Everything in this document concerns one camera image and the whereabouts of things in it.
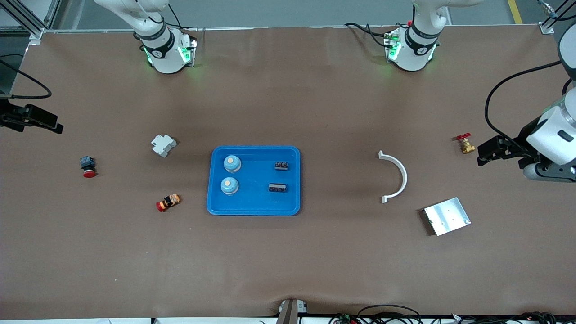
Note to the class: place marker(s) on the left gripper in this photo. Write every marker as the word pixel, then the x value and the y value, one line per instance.
pixel 520 145

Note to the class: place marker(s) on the blue desk bell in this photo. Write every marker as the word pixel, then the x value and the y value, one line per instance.
pixel 232 164
pixel 229 185

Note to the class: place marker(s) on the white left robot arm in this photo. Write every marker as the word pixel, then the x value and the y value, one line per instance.
pixel 411 54

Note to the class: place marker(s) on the blue plastic tray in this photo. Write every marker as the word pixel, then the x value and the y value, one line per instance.
pixel 256 202

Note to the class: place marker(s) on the red mushroom button black base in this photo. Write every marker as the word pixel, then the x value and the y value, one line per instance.
pixel 88 167

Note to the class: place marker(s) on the silver metal plate box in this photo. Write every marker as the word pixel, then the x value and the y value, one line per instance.
pixel 447 216

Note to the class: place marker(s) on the white circuit breaker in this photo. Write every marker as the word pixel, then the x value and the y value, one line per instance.
pixel 163 145

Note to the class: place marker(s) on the red yellow emergency stop button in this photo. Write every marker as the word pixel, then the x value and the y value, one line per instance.
pixel 168 202

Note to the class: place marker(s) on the aluminium frame profile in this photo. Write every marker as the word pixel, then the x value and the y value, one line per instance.
pixel 37 35
pixel 546 28

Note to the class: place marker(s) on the white curved plastic bracket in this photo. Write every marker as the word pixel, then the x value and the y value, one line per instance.
pixel 404 177

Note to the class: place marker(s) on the silver table edge rail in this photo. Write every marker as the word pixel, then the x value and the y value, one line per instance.
pixel 270 28

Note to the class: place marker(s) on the metal post bracket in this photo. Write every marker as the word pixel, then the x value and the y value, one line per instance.
pixel 291 312

